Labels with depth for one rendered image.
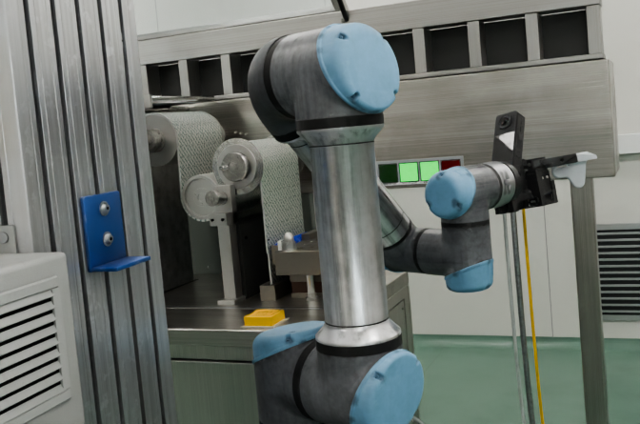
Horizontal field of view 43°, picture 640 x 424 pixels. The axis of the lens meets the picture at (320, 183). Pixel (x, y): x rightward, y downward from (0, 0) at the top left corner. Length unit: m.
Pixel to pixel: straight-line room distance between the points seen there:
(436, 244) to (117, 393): 0.53
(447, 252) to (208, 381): 0.85
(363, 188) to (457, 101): 1.21
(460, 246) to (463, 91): 1.02
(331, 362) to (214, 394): 0.91
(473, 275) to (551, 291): 3.39
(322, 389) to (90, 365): 0.30
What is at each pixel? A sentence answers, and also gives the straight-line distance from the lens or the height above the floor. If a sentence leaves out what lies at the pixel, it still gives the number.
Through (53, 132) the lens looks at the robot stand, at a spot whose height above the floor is 1.35.
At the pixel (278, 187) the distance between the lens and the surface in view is 2.16.
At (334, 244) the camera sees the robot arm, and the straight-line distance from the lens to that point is 1.03.
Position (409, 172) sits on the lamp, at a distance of 2.25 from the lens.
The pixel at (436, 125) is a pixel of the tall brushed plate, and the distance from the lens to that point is 2.23.
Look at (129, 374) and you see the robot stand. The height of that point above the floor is 1.05.
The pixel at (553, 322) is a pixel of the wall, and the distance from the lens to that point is 4.68.
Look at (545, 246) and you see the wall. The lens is 4.60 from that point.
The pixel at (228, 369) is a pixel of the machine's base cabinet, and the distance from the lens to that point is 1.91.
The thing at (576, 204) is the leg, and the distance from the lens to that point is 2.35.
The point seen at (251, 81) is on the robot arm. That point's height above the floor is 1.40.
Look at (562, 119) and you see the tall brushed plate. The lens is 2.17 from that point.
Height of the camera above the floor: 1.34
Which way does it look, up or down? 4 degrees down
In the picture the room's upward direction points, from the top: 5 degrees counter-clockwise
